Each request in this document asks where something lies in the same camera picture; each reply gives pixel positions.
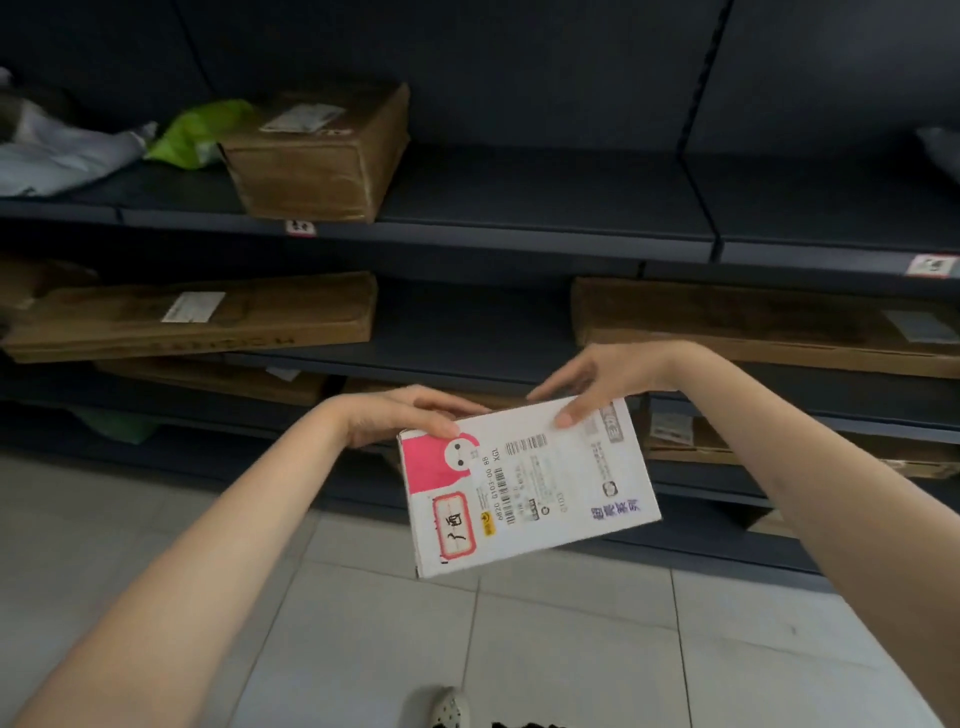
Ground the person's right hand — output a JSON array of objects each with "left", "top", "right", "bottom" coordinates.
[{"left": 525, "top": 341, "right": 681, "bottom": 431}]

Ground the person's left hand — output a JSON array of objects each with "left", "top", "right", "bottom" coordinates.
[{"left": 336, "top": 384, "right": 493, "bottom": 451}]

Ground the white parcel box pink print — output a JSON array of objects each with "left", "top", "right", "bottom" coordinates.
[{"left": 397, "top": 396, "right": 663, "bottom": 580}]

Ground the person's left forearm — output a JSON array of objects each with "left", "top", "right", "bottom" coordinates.
[{"left": 10, "top": 396, "right": 354, "bottom": 728}]

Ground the person's right forearm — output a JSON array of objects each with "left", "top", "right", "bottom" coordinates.
[{"left": 660, "top": 343, "right": 960, "bottom": 728}]

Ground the brown cardboard box white label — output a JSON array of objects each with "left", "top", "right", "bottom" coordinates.
[{"left": 640, "top": 409, "right": 960, "bottom": 481}]

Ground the long flat cardboard box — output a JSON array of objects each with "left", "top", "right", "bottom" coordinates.
[
  {"left": 0, "top": 271, "right": 379, "bottom": 366},
  {"left": 570, "top": 277, "right": 960, "bottom": 381}
]

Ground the flat brown cardboard box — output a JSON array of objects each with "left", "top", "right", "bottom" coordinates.
[{"left": 95, "top": 357, "right": 332, "bottom": 408}]

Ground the dark metal shelving unit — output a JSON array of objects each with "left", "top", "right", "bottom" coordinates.
[{"left": 0, "top": 0, "right": 960, "bottom": 595}]

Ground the small brown cardboard box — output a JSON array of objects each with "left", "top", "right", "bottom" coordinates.
[{"left": 745, "top": 509, "right": 798, "bottom": 539}]

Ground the person's white perforated shoe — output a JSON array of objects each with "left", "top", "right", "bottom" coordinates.
[{"left": 430, "top": 685, "right": 473, "bottom": 728}]

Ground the thick brown cardboard box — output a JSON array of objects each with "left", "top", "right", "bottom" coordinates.
[{"left": 216, "top": 82, "right": 412, "bottom": 225}]

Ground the pale green parcel bag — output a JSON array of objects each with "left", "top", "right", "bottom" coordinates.
[{"left": 70, "top": 407, "right": 160, "bottom": 445}]

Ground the green plastic parcel bag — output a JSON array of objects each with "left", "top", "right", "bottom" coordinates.
[{"left": 144, "top": 99, "right": 257, "bottom": 171}]

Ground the grey plastic parcel bag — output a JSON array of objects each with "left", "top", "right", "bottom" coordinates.
[{"left": 915, "top": 125, "right": 960, "bottom": 186}]

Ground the white plastic parcel bag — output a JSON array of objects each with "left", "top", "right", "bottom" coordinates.
[{"left": 0, "top": 96, "right": 159, "bottom": 198}]

